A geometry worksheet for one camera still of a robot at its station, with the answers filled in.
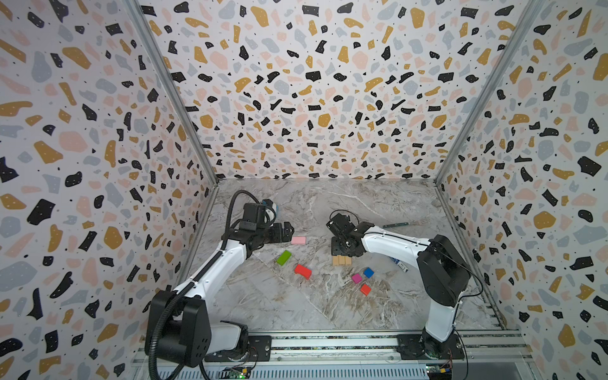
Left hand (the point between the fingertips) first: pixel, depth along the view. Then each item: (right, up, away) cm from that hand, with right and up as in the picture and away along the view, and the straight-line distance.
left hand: (282, 226), depth 85 cm
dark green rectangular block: (-1, -13, +10) cm, 17 cm away
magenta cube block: (+28, -20, +6) cm, 35 cm away
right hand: (+19, -8, +7) cm, 22 cm away
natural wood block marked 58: (+24, -14, +8) cm, 29 cm away
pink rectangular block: (+5, -7, +14) cm, 16 cm away
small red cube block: (+30, -24, +3) cm, 39 cm away
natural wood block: (+22, -14, +8) cm, 27 cm away
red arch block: (+7, -17, +5) cm, 19 cm away
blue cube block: (+32, -18, +6) cm, 37 cm away
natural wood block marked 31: (+20, -14, +8) cm, 26 cm away
